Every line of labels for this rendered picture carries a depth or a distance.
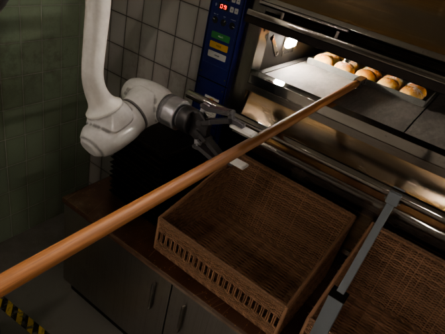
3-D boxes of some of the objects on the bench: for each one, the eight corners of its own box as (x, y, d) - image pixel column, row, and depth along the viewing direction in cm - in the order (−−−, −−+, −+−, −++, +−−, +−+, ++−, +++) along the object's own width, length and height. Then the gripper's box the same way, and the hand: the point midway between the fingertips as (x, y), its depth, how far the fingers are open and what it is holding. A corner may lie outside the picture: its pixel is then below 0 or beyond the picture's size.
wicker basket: (225, 199, 193) (239, 148, 179) (334, 268, 168) (360, 215, 154) (149, 248, 157) (159, 188, 142) (275, 342, 132) (300, 282, 118)
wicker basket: (344, 270, 168) (371, 218, 154) (493, 361, 144) (540, 308, 130) (289, 348, 132) (316, 287, 118) (475, 486, 108) (538, 431, 94)
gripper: (197, 77, 114) (268, 110, 104) (185, 146, 125) (247, 181, 115) (180, 82, 108) (253, 117, 99) (168, 154, 119) (233, 191, 110)
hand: (242, 147), depth 108 cm, fingers open, 9 cm apart
